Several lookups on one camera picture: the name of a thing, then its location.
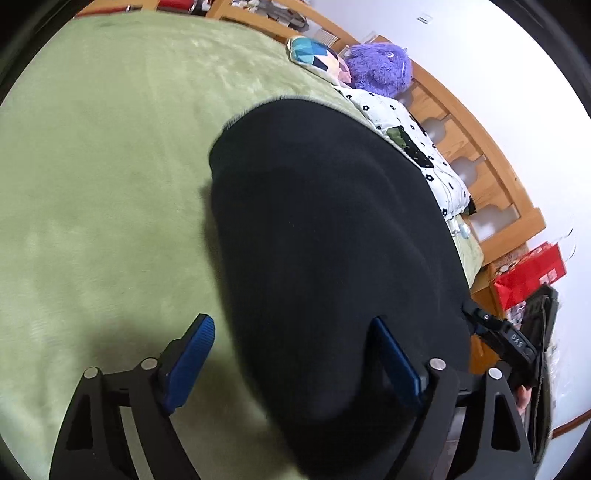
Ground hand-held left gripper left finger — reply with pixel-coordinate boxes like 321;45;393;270
48;314;216;480

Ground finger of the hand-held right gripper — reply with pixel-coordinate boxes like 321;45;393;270
462;301;497;337

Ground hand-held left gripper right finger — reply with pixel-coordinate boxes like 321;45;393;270
372;316;539;480

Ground black pants with white stripe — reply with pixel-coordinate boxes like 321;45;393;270
208;98;474;480

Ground person's right hand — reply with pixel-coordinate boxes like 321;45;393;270
515;385;534;416

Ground wooden nightstand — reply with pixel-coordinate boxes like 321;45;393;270
468;244;529;374

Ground black bag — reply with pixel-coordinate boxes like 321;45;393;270
526;284;561;464

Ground red paper bag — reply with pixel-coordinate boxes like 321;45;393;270
493;242;568;311

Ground white floral pillow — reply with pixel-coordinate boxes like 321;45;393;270
337;85;472;241

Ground green fleece blanket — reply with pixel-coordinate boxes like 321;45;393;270
0;10;485;480

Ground purple plush toy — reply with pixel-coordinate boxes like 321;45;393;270
344;41;413;99

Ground geometric patterned pillow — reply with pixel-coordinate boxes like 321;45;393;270
285;36;354;86

